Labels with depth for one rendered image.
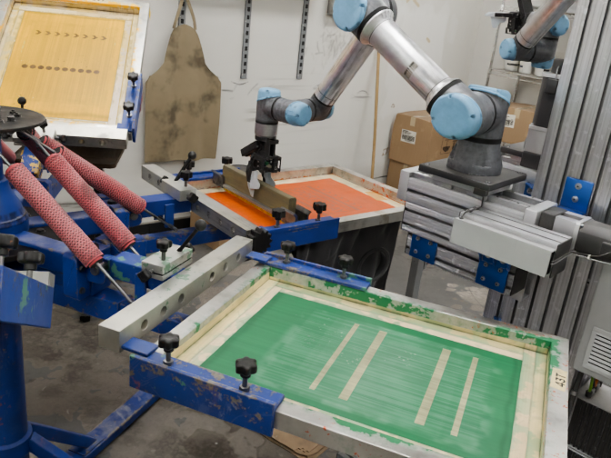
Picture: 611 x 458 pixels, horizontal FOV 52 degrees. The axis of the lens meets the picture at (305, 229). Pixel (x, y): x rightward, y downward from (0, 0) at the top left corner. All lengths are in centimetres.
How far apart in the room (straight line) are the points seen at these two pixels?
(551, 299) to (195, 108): 284
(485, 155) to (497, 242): 27
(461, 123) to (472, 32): 445
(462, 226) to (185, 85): 281
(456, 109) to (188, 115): 280
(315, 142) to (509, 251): 347
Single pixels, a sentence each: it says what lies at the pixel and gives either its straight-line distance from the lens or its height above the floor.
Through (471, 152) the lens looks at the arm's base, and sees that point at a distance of 178.
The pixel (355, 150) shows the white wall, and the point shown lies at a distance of 527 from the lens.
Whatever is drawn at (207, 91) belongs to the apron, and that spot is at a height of 99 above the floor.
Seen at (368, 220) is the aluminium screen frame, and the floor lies 98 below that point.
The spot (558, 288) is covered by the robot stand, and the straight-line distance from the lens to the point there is 196.
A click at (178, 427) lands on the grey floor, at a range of 269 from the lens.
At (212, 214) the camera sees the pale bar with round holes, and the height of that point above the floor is 102.
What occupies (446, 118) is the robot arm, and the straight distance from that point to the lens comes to 165.
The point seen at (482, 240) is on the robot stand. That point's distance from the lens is 166.
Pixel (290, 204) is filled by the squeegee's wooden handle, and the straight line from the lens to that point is 201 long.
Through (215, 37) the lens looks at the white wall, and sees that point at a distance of 431.
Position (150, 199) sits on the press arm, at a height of 104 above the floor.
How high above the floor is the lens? 168
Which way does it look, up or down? 21 degrees down
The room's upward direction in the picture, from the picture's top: 6 degrees clockwise
